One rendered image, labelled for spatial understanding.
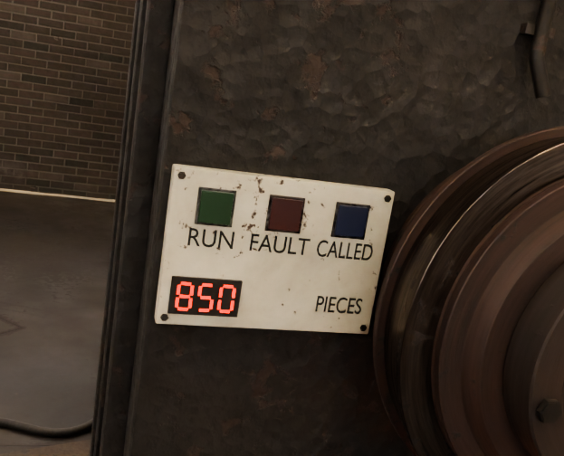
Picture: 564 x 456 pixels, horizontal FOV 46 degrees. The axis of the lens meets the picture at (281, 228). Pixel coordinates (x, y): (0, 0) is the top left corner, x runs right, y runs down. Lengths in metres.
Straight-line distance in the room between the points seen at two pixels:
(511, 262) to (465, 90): 0.24
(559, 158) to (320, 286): 0.30
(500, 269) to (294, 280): 0.23
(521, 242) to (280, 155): 0.28
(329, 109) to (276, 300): 0.23
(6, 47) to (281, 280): 6.07
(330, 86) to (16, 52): 6.04
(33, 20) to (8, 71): 0.52
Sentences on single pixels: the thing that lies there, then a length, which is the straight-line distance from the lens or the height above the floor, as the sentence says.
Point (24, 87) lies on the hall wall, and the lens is 6.72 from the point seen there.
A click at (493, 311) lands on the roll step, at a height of 1.16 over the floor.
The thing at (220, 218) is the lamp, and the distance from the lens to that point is 0.73.
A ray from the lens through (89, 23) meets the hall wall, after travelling 6.68.
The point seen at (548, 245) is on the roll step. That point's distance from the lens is 0.69.
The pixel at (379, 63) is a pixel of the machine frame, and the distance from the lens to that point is 0.78.
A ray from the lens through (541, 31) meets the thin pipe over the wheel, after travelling 0.86.
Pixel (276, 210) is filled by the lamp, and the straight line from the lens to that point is 0.74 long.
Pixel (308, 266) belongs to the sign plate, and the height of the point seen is 1.14.
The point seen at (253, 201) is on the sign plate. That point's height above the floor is 1.21.
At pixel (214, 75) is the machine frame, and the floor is 1.34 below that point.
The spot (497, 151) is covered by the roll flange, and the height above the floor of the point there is 1.31.
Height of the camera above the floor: 1.34
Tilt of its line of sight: 12 degrees down
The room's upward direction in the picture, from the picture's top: 9 degrees clockwise
